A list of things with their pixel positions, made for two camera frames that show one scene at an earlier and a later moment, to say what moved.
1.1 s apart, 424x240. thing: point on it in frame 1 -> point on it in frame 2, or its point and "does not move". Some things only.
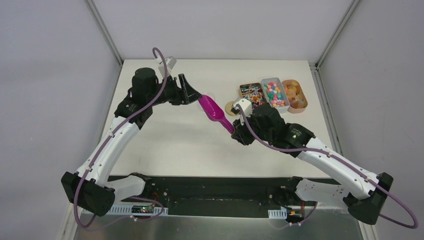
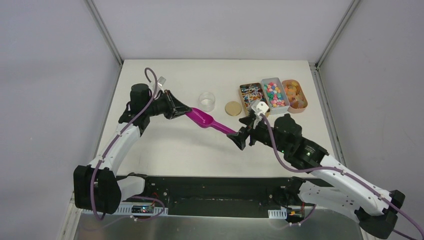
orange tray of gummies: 297,100 does not move
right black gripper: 240,133 does not move
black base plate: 218,197 does not move
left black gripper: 181,89 -> 169,105
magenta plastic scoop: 214,112 -> 205,120
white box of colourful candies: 275,94 does not move
